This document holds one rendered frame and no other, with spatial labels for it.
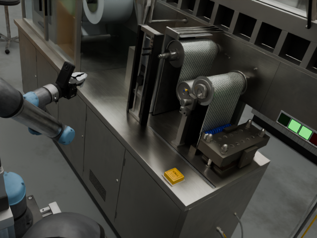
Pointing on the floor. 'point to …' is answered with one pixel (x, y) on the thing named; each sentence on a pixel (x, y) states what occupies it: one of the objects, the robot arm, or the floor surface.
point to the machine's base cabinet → (129, 171)
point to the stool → (8, 23)
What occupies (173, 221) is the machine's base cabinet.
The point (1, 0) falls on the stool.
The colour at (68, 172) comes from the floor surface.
